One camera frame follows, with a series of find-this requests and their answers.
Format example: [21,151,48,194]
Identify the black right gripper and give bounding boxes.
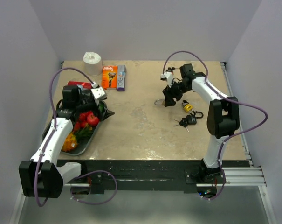
[163,79,191,107]

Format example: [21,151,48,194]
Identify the brass padlock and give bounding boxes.
[154,99,165,106]

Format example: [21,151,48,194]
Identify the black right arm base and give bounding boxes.
[184,161,226,199]

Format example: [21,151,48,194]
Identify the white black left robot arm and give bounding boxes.
[19,84,107,199]

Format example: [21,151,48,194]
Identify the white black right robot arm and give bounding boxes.
[160,64,240,183]

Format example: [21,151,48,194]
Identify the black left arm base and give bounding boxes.
[70,160,117,196]

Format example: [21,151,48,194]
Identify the green lime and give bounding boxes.
[98,102,105,114]

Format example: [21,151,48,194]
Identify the red apple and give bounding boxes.
[86,114,99,126]

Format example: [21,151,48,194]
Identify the yellow padlock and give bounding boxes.
[181,100,193,114]

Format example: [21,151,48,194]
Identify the red strawberries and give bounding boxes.
[73,112,91,132]

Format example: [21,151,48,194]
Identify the black padlock with keys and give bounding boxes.
[174,111,204,133]

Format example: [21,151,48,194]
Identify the green leaves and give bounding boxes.
[74,126,93,141]

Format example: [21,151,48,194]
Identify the red toothpaste box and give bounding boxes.
[67,81,92,90]

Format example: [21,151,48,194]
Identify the orange razor box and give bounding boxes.
[101,66,118,90]

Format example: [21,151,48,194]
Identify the dark grey fruit tray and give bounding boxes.
[41,99,104,156]

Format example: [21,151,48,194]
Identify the orange spiky fruit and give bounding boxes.
[62,132,78,152]

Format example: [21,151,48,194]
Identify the white toilet paper roll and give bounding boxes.
[83,52,103,76]

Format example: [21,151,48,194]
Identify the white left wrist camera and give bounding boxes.
[91,86,107,100]

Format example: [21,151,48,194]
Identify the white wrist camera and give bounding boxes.
[91,86,107,100]
[160,71,174,88]

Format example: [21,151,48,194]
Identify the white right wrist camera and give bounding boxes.
[160,71,174,88]

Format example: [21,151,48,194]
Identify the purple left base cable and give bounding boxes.
[70,170,118,205]

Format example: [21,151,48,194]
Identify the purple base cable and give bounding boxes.
[70,170,118,205]
[200,163,225,201]

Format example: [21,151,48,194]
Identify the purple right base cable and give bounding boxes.
[200,163,225,201]

